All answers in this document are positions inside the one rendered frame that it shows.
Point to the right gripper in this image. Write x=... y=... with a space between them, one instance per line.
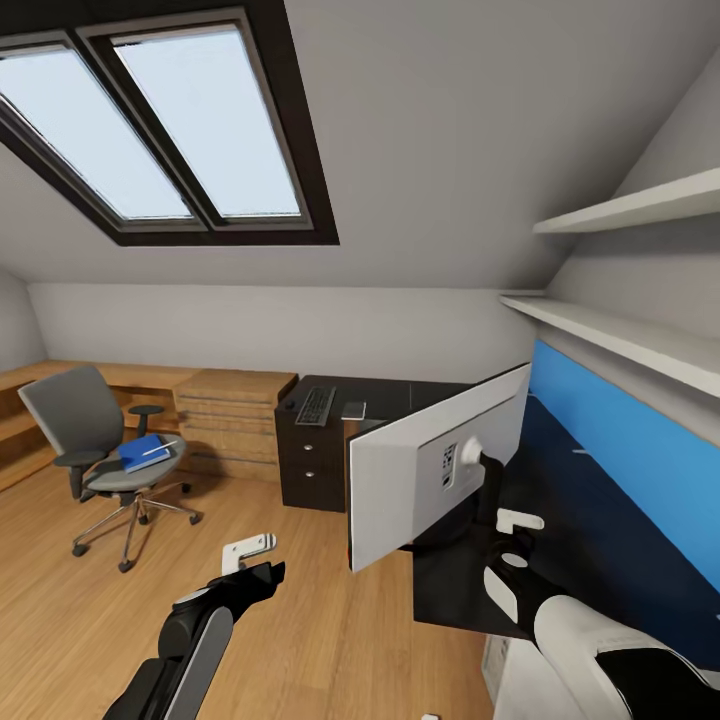
x=486 y=536

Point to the notebook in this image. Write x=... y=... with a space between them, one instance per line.
x=354 y=410

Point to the swivel chair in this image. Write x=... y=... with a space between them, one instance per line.
x=82 y=420

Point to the monitor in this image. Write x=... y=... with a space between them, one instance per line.
x=404 y=474

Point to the keyboard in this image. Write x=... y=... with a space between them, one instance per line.
x=317 y=406

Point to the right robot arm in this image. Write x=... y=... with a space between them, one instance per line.
x=612 y=671

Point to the desk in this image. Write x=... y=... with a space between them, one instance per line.
x=595 y=543

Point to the folder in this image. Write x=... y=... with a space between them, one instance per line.
x=142 y=452

